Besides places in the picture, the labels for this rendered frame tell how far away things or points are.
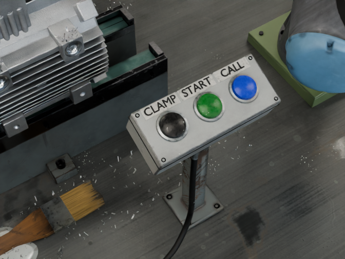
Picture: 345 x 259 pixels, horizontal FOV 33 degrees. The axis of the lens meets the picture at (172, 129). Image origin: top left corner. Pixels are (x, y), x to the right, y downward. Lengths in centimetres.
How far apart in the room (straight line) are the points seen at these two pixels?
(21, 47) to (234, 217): 40
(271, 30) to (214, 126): 47
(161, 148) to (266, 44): 48
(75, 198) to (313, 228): 36
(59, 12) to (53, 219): 31
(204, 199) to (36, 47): 34
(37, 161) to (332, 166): 47
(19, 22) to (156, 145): 24
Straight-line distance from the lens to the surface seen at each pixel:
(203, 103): 66
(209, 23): 114
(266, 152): 96
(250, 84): 69
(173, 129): 65
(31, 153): 90
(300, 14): 85
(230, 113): 68
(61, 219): 90
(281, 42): 105
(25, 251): 90
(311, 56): 81
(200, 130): 66
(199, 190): 85
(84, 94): 82
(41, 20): 76
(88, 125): 92
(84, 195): 91
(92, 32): 78
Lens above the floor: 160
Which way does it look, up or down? 55 degrees down
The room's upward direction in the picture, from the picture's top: straight up
